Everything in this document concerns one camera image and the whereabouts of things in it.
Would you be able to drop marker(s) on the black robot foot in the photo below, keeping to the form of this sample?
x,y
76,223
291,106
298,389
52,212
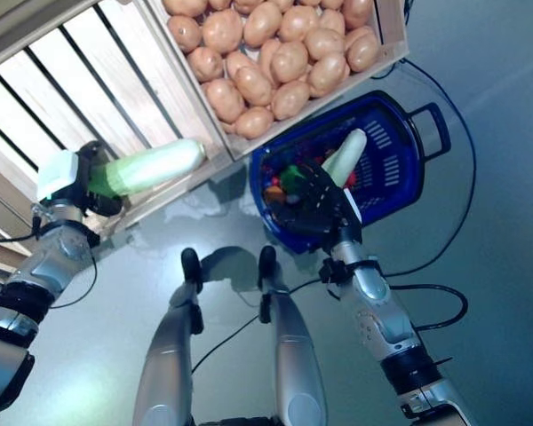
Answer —
x,y
267,264
191,264

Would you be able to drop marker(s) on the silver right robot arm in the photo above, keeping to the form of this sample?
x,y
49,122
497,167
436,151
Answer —
x,y
382,319

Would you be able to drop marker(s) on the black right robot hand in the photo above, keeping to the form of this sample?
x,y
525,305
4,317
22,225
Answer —
x,y
320,204

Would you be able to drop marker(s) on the silver right robot leg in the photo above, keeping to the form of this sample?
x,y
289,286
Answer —
x,y
293,355

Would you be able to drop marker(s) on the silver left robot leg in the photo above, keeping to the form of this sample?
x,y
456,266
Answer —
x,y
164,355

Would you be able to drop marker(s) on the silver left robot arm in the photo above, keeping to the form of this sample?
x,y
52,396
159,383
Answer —
x,y
49,262

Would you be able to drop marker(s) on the small orange toy fruit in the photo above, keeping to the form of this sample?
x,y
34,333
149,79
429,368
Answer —
x,y
273,193

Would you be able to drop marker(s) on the black right robot foot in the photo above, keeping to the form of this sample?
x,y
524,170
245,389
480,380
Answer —
x,y
267,264

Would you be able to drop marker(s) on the blue plastic shopping basket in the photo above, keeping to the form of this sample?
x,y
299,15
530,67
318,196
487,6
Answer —
x,y
395,177

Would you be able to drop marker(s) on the black left robot foot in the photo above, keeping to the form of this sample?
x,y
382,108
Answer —
x,y
191,264

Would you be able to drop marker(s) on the toy napa cabbage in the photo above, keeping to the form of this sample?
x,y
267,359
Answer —
x,y
346,155
160,164

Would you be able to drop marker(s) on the narrow wooden slat crate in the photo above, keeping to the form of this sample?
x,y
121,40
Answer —
x,y
391,35

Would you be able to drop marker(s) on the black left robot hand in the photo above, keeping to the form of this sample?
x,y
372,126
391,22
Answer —
x,y
58,175

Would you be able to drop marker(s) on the white toy garlic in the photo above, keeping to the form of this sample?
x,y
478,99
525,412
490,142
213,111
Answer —
x,y
293,199

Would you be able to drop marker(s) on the tan toy potato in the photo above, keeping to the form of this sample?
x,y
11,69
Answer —
x,y
324,43
290,98
184,30
298,22
288,61
262,24
254,122
224,100
184,5
357,9
363,51
205,61
222,32
253,84
328,73

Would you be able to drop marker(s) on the wide wooden slat crate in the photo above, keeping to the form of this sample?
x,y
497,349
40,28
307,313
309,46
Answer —
x,y
115,89

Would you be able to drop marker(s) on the silver robot leg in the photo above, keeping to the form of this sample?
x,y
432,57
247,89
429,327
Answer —
x,y
293,355
164,355

